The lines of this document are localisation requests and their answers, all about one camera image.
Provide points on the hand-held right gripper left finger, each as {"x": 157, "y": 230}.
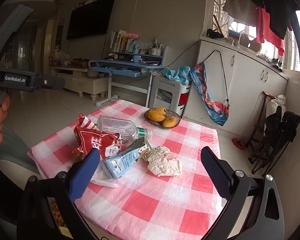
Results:
{"x": 83, "y": 175}

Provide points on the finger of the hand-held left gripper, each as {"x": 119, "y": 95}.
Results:
{"x": 52, "y": 82}

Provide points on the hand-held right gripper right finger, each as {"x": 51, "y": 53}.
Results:
{"x": 215, "y": 172}

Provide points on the white tissue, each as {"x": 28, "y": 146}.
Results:
{"x": 102, "y": 180}

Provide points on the red snack bag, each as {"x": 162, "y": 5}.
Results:
{"x": 95, "y": 140}

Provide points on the blue drink carton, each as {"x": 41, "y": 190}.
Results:
{"x": 122, "y": 162}

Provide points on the paper wrapper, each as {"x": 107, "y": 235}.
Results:
{"x": 165, "y": 162}

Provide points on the clear plastic bottle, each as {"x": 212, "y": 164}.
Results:
{"x": 115, "y": 127}

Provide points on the cream television cabinet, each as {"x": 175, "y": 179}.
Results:
{"x": 75, "y": 80}

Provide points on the red floor item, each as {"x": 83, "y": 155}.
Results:
{"x": 238, "y": 143}

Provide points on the yellow patterned cloth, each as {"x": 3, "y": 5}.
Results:
{"x": 58, "y": 215}

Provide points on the colourful printed bag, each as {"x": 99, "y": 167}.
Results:
{"x": 210, "y": 105}

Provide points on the brown spotted mango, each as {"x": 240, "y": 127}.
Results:
{"x": 169, "y": 122}

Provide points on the red white checkered tablecloth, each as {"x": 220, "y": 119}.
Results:
{"x": 150, "y": 205}

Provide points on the blue white desk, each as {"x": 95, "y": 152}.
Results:
{"x": 125, "y": 70}

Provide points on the pale green seat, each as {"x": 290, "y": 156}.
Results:
{"x": 12, "y": 155}

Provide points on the black television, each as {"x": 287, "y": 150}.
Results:
{"x": 90, "y": 17}

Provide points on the row of books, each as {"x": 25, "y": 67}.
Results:
{"x": 118, "y": 42}

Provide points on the wooden chair with clothes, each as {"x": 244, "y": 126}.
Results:
{"x": 282, "y": 130}

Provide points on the yellow mango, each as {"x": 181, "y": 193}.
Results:
{"x": 158, "y": 110}
{"x": 155, "y": 116}

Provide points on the white cabinet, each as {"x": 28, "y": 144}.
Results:
{"x": 247, "y": 92}

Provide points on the white sack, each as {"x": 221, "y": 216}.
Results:
{"x": 273, "y": 105}

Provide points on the white plush toy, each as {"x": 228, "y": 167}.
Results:
{"x": 89, "y": 0}

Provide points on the pink plush toy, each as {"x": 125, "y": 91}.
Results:
{"x": 131, "y": 35}

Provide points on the white plastic stool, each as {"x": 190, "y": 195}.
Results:
{"x": 165, "y": 85}

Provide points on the blue plastic bag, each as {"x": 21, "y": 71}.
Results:
{"x": 177, "y": 73}

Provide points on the white pen holder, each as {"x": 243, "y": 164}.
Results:
{"x": 155, "y": 52}

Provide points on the pair of grey shoes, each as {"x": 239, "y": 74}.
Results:
{"x": 271, "y": 62}

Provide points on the black bag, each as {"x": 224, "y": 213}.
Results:
{"x": 214, "y": 33}

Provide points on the red garment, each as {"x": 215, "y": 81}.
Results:
{"x": 267, "y": 30}

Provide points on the black garment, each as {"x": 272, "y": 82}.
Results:
{"x": 277, "y": 5}

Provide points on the blue picture frame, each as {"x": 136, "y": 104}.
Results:
{"x": 233, "y": 35}

